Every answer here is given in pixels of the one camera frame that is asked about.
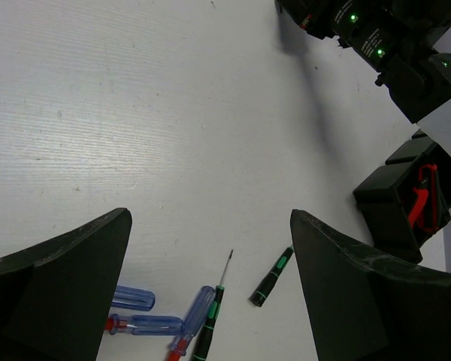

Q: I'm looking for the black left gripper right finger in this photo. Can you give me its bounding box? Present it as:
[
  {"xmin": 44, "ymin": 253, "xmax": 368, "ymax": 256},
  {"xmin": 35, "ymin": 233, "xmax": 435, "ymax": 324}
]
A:
[{"xmin": 290, "ymin": 209, "xmax": 451, "ymax": 360}]

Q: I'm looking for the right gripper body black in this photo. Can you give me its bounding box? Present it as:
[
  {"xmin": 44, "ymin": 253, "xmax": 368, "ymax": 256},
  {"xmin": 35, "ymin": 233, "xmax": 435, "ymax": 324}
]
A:
[{"xmin": 276, "ymin": 0, "xmax": 346, "ymax": 40}]

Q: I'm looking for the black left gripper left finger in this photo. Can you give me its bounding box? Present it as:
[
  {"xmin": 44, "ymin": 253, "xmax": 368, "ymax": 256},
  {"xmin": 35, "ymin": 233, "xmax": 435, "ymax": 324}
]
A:
[{"xmin": 0, "ymin": 208, "xmax": 132, "ymax": 360}]

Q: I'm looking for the red black utility knife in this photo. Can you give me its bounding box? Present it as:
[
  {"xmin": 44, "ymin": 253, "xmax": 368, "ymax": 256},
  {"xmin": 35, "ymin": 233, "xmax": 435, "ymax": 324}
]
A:
[{"xmin": 408, "ymin": 164, "xmax": 441, "ymax": 234}]

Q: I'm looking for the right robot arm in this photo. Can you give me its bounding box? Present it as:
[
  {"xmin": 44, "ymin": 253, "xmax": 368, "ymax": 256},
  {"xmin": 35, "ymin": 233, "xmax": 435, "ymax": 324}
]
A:
[{"xmin": 277, "ymin": 1, "xmax": 451, "ymax": 360}]

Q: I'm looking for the green black screwdriver right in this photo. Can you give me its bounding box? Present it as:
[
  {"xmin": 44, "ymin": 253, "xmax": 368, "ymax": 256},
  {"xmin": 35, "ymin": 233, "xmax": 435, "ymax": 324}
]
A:
[{"xmin": 249, "ymin": 246, "xmax": 294, "ymax": 308}]

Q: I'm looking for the black divided container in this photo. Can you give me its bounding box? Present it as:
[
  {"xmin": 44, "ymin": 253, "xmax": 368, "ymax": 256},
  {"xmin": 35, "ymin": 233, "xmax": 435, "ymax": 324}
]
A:
[{"xmin": 353, "ymin": 131, "xmax": 451, "ymax": 263}]

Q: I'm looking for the green black precision screwdriver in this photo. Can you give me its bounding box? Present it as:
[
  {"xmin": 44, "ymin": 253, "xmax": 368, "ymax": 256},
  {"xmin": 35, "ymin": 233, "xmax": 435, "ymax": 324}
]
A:
[{"xmin": 190, "ymin": 250, "xmax": 234, "ymax": 361}]

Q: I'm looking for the blue handle screwdriver upper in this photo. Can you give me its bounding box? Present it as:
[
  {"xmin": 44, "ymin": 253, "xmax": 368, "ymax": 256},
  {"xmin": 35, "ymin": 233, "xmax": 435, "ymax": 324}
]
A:
[{"xmin": 111, "ymin": 286, "xmax": 156, "ymax": 311}]

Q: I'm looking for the blue handle screwdriver lower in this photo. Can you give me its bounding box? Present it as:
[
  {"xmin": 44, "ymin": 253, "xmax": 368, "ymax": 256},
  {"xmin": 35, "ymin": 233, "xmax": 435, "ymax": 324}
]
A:
[{"xmin": 104, "ymin": 314, "xmax": 183, "ymax": 336}]

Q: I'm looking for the blue handle screwdriver tilted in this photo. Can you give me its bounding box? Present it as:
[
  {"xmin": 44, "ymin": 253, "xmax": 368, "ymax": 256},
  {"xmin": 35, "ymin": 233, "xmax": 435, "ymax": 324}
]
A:
[{"xmin": 166, "ymin": 286, "xmax": 216, "ymax": 361}]

